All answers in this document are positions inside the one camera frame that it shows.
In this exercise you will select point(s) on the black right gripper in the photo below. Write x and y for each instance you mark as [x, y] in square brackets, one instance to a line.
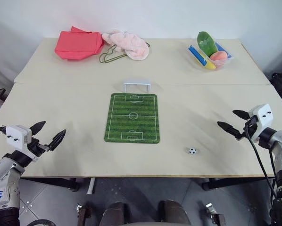
[250, 127]

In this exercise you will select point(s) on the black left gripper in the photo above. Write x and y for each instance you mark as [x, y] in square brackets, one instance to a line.
[36, 148]

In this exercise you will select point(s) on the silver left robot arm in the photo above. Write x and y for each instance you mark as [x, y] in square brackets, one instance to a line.
[2, 174]

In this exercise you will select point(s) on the tiny soccer ball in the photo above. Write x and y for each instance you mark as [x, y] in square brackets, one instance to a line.
[192, 150]

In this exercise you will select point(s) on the green soccer field mat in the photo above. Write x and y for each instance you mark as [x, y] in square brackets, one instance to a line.
[132, 117]

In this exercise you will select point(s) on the clear plastic container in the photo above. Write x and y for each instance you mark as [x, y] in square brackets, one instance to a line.
[222, 63]

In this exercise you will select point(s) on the yellow banana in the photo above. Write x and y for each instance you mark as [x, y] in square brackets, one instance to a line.
[210, 66]

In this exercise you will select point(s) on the pink peach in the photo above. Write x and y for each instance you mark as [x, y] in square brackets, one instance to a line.
[218, 56]

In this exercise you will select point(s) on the white table leg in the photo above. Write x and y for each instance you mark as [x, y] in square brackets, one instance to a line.
[91, 186]

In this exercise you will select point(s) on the blue white plastic strip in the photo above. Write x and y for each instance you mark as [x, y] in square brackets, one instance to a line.
[197, 55]

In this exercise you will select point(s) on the green mango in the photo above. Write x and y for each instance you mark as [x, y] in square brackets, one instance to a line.
[206, 43]

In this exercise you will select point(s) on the red folded cloth bag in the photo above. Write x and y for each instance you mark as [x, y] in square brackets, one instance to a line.
[78, 46]

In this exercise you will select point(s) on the small white goal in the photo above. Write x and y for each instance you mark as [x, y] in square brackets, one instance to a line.
[136, 83]

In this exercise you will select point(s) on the dark rounded shape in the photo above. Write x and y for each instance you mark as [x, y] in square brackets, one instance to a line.
[113, 213]
[174, 213]

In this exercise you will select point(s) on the pink fluffy towel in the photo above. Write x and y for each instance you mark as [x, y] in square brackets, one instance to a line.
[131, 44]

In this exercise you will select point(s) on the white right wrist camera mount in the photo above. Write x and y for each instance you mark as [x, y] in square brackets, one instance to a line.
[263, 117]

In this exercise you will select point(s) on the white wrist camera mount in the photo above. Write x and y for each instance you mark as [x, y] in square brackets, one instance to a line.
[16, 136]
[263, 117]

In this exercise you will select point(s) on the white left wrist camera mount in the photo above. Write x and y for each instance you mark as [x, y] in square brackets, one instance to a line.
[16, 136]

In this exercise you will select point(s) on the black table frame bar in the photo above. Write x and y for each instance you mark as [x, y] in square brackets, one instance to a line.
[230, 182]

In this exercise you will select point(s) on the metal caster bracket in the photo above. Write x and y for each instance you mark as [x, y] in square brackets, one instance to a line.
[215, 215]
[83, 214]

